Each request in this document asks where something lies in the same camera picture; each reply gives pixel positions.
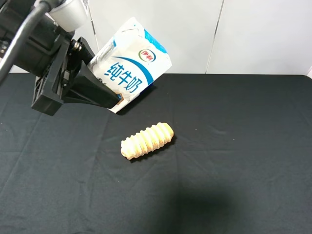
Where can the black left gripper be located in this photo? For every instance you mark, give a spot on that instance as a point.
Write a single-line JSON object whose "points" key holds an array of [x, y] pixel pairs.
{"points": [[31, 40]]}

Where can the black tablecloth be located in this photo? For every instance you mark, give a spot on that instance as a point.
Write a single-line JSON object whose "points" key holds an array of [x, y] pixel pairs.
{"points": [[240, 160]]}

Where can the white blue milk carton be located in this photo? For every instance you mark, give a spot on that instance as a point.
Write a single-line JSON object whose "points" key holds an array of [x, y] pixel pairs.
{"points": [[130, 62]]}

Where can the ridged golden bread roll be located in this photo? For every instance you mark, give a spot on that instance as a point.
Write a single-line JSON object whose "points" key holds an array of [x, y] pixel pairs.
{"points": [[146, 141]]}

